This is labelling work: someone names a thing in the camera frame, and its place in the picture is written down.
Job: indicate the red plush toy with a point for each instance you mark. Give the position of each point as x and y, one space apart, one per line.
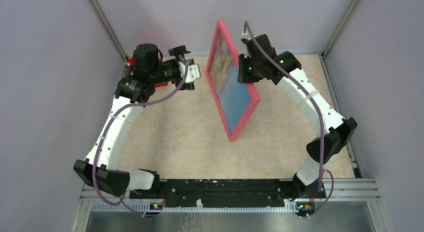
128 70

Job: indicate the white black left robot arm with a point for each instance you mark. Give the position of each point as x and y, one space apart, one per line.
147 79

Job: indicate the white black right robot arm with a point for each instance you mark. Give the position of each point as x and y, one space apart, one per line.
333 131

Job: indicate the grey cable duct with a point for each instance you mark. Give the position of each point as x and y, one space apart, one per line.
150 207

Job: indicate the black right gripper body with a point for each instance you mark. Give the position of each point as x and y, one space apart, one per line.
248 69

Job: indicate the landscape beach photo print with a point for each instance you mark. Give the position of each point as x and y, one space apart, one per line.
233 96

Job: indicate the aluminium front rail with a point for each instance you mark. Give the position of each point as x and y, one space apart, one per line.
337 189

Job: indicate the pink wooden picture frame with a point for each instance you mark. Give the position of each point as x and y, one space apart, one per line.
221 28

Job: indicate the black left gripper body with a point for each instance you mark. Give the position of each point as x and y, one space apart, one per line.
176 64

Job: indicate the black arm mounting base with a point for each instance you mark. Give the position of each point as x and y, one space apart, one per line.
226 201

